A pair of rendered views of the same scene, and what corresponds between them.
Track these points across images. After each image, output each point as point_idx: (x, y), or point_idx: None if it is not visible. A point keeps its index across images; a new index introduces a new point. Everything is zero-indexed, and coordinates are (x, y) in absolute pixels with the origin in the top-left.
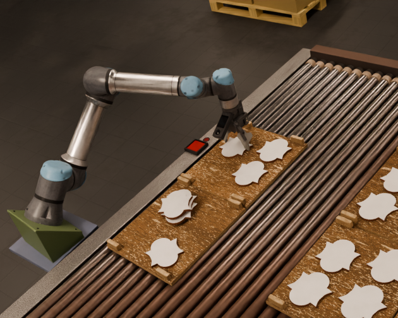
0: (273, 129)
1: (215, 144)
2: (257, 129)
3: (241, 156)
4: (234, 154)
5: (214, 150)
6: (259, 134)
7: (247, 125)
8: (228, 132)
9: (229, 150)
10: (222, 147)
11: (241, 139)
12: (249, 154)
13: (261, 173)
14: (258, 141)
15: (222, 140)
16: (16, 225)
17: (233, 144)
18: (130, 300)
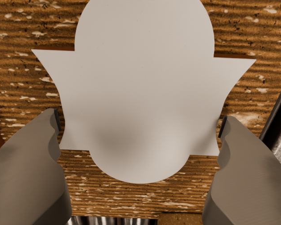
0: (93, 218)
1: None
2: (129, 213)
3: (52, 44)
4: (84, 24)
5: None
6: (101, 198)
7: (174, 222)
8: (207, 207)
9: (156, 55)
10: (224, 67)
11: (14, 170)
12: (24, 81)
13: None
14: (73, 173)
15: (260, 125)
16: None
17: (161, 114)
18: None
